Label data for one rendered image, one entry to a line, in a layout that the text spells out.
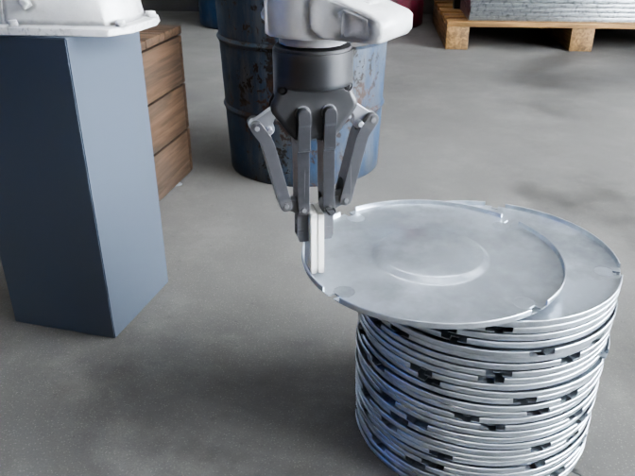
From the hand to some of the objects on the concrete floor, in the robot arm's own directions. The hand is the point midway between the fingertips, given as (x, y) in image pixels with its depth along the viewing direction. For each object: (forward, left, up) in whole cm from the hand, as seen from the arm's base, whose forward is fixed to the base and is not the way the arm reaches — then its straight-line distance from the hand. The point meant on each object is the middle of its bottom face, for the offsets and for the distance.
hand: (314, 238), depth 70 cm
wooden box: (+73, -62, -28) cm, 100 cm away
